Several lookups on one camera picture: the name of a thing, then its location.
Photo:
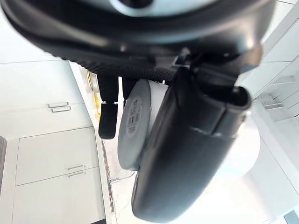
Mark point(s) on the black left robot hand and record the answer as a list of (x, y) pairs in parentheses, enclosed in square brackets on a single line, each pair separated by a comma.
[(182, 149)]

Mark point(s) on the white cup with grey base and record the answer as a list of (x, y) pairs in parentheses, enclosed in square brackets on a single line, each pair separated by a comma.
[(135, 121)]

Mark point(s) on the grey-blue flat object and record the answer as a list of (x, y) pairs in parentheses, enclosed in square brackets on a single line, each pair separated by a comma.
[(292, 217)]

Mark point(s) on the white kitchen cabinet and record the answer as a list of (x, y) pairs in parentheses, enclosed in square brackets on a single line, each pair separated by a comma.
[(51, 149)]

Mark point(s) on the dark grey appliance edge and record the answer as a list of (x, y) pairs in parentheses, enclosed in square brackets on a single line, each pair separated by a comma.
[(2, 158)]

